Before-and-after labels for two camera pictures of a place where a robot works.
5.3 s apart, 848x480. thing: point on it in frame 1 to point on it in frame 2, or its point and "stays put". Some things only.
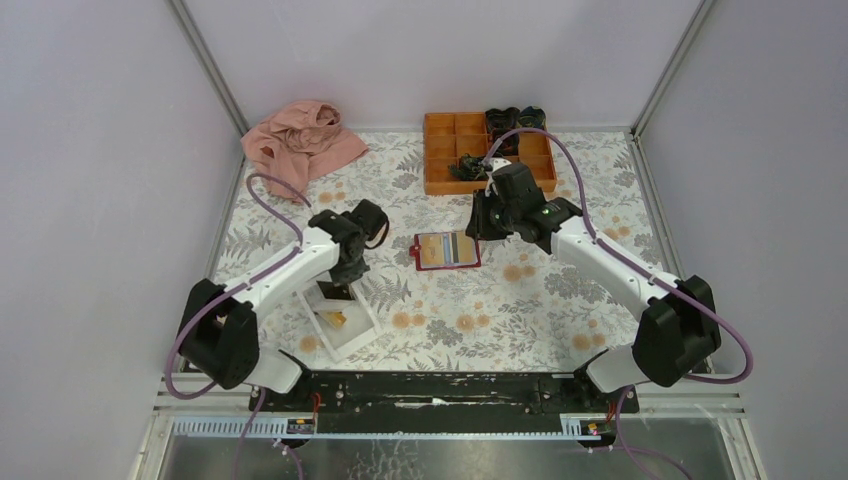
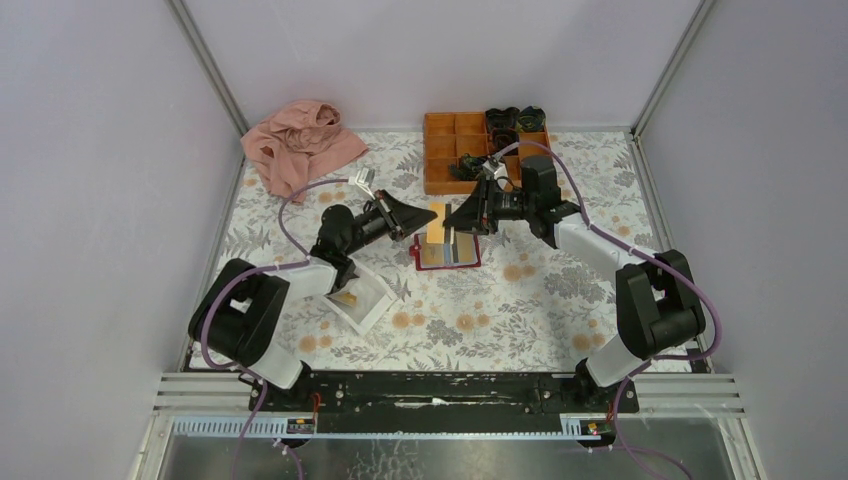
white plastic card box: x=342 y=324 to x=362 y=301
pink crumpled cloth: x=298 y=142 stays put
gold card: x=467 y=250 stays put
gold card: x=337 y=319 to x=349 y=298
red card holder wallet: x=445 y=250 stays put
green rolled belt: x=531 y=117 stays put
